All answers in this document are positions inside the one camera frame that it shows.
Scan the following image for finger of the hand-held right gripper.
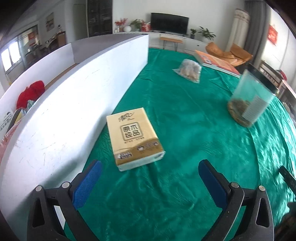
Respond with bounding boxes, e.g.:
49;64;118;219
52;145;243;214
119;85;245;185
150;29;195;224
279;166;296;189

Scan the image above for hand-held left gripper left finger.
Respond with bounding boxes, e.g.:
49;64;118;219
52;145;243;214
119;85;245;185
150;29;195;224
27;159;103;241

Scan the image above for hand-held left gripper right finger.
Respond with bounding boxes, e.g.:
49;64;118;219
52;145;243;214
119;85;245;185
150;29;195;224
198;159;275;241

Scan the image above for tan tissue pack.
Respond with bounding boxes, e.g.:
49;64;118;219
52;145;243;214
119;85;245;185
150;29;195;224
106;107;166;172

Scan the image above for white storage box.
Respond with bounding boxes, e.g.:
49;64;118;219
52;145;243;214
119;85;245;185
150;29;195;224
0;32;150;241

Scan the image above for red yarn skein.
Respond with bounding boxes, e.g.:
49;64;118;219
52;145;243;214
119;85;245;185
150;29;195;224
16;80;45;110

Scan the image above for green tablecloth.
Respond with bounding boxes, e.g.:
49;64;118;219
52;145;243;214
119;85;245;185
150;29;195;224
63;47;296;241

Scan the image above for clear jar with black lid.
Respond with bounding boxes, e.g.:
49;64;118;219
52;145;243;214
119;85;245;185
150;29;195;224
227;63;281;128

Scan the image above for wooden crib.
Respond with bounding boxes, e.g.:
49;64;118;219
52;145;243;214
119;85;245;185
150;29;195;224
259;60;296;105

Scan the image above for beige swabs in clear bag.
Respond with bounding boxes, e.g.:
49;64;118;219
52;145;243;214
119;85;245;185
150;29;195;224
172;59;202;84

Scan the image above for orange flat box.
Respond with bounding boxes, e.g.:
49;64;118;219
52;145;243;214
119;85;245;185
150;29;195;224
193;49;241;78

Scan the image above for orange lounge chair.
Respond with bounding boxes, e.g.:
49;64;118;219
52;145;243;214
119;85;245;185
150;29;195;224
205;42;253;66

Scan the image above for white television cabinet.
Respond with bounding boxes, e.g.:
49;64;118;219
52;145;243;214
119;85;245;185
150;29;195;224
113;31;208;52

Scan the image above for wooden bench with black legs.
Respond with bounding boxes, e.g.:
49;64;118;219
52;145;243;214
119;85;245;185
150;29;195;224
159;37;184;52

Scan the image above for large potted plant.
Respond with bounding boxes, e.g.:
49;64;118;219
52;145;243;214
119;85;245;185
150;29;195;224
198;26;216;43

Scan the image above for grey curtain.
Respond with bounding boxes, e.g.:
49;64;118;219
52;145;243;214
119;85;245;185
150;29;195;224
244;0;271;67

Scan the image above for covered standing air conditioner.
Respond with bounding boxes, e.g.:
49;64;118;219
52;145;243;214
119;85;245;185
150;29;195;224
225;8;251;52

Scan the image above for red flowers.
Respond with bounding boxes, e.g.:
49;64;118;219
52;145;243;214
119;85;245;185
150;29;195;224
114;18;128;33

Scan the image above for black display cabinet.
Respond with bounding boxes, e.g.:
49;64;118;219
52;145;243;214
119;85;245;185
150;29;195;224
87;0;113;37

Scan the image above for bushy potted plant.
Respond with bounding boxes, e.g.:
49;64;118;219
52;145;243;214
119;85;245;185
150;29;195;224
129;19;146;32

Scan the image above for black television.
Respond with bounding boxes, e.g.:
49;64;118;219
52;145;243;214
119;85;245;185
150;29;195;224
150;12;189;35

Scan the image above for red wall hanging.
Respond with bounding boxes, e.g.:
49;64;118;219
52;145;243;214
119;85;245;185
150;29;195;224
268;24;279;47

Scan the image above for framed wall picture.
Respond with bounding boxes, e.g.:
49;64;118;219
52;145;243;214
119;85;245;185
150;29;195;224
45;12;55;32

